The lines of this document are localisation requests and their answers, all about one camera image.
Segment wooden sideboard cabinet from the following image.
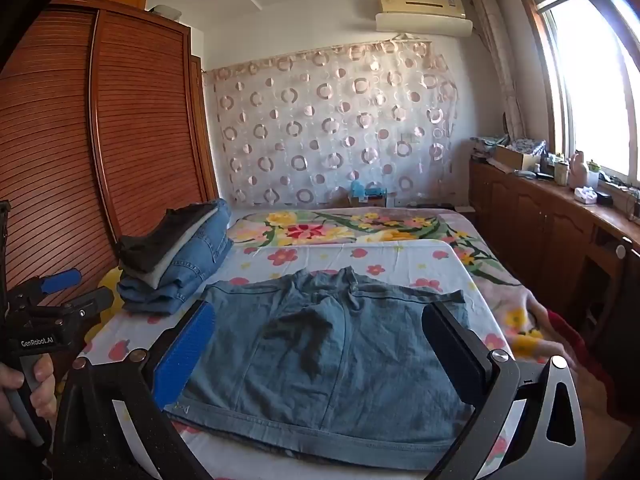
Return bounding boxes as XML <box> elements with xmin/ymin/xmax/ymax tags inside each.
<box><xmin>467</xmin><ymin>152</ymin><xmax>640</xmax><ymax>411</ymax></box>

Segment blue item on box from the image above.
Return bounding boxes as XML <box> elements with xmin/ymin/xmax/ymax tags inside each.
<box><xmin>350</xmin><ymin>180</ymin><xmax>389</xmax><ymax>205</ymax></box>

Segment floral blanket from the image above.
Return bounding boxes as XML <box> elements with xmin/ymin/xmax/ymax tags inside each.
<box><xmin>227</xmin><ymin>207</ymin><xmax>576</xmax><ymax>367</ymax></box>

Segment wooden slatted wardrobe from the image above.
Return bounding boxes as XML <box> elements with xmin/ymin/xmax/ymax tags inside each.
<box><xmin>0</xmin><ymin>0</ymin><xmax>221</xmax><ymax>376</ymax></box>

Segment beige window curtain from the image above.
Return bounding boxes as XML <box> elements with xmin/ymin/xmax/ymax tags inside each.
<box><xmin>470</xmin><ymin>0</ymin><xmax>526</xmax><ymax>144</ymax></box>

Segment small brown cardboard box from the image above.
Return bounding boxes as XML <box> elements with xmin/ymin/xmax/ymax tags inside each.
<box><xmin>345</xmin><ymin>187</ymin><xmax>389</xmax><ymax>209</ymax></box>

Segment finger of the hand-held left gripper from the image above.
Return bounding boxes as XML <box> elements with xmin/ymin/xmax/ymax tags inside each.
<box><xmin>12</xmin><ymin>268</ymin><xmax>83</xmax><ymax>307</ymax></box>
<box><xmin>30</xmin><ymin>287</ymin><xmax>115</xmax><ymax>333</ymax></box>

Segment person's left hand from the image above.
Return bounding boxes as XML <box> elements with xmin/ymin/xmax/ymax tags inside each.
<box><xmin>0</xmin><ymin>355</ymin><xmax>57</xmax><ymax>438</ymax></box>

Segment blue denim folded jeans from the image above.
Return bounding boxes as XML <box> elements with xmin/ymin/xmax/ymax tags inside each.
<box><xmin>165</xmin><ymin>199</ymin><xmax>235</xmax><ymax>291</ymax></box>
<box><xmin>117</xmin><ymin>275</ymin><xmax>201</xmax><ymax>317</ymax></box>

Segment yellow plush toy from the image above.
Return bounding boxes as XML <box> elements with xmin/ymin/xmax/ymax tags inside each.
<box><xmin>99</xmin><ymin>266</ymin><xmax>127</xmax><ymax>327</ymax></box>

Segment cream air conditioner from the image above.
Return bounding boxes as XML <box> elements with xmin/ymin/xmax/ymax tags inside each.
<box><xmin>375</xmin><ymin>0</ymin><xmax>474</xmax><ymax>37</ymax></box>

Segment grey-blue pants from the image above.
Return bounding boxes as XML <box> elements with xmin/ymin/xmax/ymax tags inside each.
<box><xmin>165</xmin><ymin>266</ymin><xmax>493</xmax><ymax>471</ymax></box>

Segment pile of patterned cloth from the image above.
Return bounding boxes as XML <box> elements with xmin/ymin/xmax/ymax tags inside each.
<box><xmin>470</xmin><ymin>136</ymin><xmax>511</xmax><ymax>159</ymax></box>

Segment open cardboard box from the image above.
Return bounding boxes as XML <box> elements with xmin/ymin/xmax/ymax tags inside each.
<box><xmin>492</xmin><ymin>144</ymin><xmax>541</xmax><ymax>171</ymax></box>

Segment pink bottle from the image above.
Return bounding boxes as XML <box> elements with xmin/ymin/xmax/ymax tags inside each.
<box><xmin>570</xmin><ymin>150</ymin><xmax>590</xmax><ymax>190</ymax></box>

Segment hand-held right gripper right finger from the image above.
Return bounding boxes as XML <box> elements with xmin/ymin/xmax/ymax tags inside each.
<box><xmin>410</xmin><ymin>302</ymin><xmax>587</xmax><ymax>480</ymax></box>

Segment wooden framed window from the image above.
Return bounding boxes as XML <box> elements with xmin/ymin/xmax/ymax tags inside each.
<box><xmin>525</xmin><ymin>0</ymin><xmax>640</xmax><ymax>187</ymax></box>

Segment white strawberry print sheet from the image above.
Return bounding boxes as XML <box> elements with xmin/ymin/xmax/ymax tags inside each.
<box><xmin>75</xmin><ymin>240</ymin><xmax>516</xmax><ymax>480</ymax></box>

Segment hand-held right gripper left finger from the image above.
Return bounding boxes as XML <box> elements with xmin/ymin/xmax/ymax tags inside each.
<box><xmin>52</xmin><ymin>299</ymin><xmax>217</xmax><ymax>480</ymax></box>

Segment blue patterned cloth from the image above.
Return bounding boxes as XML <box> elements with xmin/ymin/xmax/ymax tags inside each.
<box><xmin>510</xmin><ymin>137</ymin><xmax>547</xmax><ymax>154</ymax></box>

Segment red blanket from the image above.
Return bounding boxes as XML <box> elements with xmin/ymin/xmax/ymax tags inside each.
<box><xmin>542</xmin><ymin>307</ymin><xmax>636</xmax><ymax>421</ymax></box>

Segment sheer circle pattern curtain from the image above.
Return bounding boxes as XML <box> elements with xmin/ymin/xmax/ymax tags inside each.
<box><xmin>205</xmin><ymin>35</ymin><xmax>459</xmax><ymax>209</ymax></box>

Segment wooden chair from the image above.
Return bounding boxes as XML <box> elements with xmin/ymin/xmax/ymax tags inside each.
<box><xmin>589</xmin><ymin>230</ymin><xmax>640</xmax><ymax>333</ymax></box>

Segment dark grey folded pants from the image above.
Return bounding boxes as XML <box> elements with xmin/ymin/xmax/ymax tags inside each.
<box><xmin>116</xmin><ymin>204</ymin><xmax>218</xmax><ymax>273</ymax></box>

